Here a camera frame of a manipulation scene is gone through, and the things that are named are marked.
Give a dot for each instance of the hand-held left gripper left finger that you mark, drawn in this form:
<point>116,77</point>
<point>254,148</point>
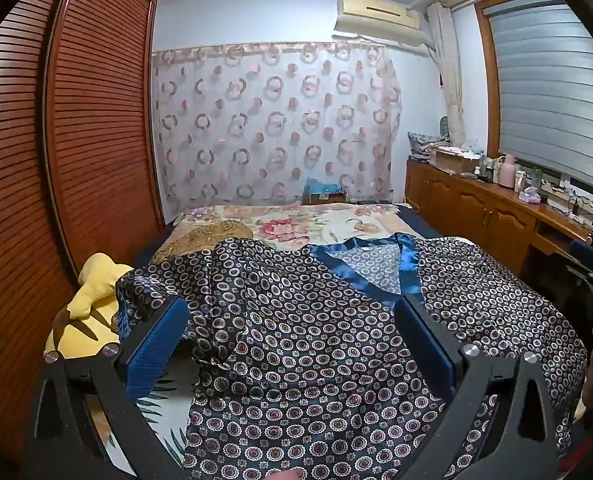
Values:
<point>151,350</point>

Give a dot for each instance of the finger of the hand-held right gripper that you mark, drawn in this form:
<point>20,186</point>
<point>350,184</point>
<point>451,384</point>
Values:
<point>588,256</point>

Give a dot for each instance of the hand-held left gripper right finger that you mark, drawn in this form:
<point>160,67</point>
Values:
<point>426,340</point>

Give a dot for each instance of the navy circle-print satin robe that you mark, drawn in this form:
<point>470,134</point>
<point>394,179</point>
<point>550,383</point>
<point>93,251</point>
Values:
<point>301,335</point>

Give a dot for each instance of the white power strip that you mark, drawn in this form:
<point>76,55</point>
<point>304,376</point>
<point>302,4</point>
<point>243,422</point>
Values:
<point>571,207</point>

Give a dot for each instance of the yellow plush toy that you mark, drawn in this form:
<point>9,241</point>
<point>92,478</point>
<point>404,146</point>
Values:
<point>94,290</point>

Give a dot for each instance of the pink tissue pack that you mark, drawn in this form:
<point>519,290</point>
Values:
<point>529,196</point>

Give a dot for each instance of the pink thermos jug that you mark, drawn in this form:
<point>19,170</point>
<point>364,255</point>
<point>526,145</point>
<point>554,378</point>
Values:
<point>507,172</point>

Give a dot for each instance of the olive gold-embroidered folded garment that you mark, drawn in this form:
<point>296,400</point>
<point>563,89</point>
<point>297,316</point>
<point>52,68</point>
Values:
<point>196,237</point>

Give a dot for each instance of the wooden sideboard cabinet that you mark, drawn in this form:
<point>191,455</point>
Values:
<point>476,205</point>

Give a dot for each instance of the person's dark clothing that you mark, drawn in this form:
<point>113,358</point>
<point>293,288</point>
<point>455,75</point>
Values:
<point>576,455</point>

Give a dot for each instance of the cardboard box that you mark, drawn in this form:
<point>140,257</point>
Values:
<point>454,162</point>

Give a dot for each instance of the grey window blind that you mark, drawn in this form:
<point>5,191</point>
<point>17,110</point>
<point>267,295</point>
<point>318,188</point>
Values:
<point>551,85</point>

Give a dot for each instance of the box with blue bag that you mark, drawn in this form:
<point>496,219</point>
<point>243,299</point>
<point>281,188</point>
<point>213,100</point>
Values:
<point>321,190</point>

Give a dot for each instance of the small desk fan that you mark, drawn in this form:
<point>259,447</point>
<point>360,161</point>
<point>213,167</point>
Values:
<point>444,125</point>

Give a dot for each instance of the folded patterned cloths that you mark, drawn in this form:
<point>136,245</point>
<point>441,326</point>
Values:
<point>424,142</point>

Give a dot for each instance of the wooden louvered wardrobe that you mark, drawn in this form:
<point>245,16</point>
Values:
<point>91,135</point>

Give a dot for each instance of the beige tied window curtain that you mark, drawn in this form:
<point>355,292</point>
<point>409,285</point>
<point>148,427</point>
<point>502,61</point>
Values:
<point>446,60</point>

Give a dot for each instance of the circle-print sheer curtain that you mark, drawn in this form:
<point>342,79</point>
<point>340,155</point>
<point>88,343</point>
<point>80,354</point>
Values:
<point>276,125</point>

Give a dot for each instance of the beige wall air conditioner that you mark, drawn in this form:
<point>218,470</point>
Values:
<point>376,15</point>

